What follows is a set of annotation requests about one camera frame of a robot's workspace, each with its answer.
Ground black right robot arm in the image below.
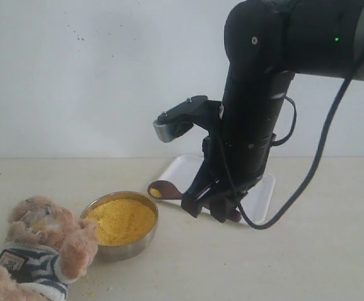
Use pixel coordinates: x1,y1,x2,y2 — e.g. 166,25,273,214
181,1,364,228

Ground dark brown wooden spoon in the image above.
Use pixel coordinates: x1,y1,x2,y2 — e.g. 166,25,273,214
147,180,242,224

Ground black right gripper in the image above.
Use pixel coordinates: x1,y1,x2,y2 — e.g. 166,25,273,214
181,134,276,223

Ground white rectangular tray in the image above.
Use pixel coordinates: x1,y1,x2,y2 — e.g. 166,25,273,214
161,154,276,226

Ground beige teddy bear striped shirt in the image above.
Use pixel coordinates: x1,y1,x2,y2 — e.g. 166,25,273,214
0,196,99,300

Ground steel bowl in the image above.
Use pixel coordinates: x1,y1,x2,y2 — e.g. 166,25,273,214
80,191,159,261

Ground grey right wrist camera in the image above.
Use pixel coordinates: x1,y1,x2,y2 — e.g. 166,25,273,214
153,95,208,143

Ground yellow millet grains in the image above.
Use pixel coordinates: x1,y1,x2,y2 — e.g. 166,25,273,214
86,199,157,246

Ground black cable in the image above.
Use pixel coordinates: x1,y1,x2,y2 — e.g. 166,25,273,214
213,46,364,231

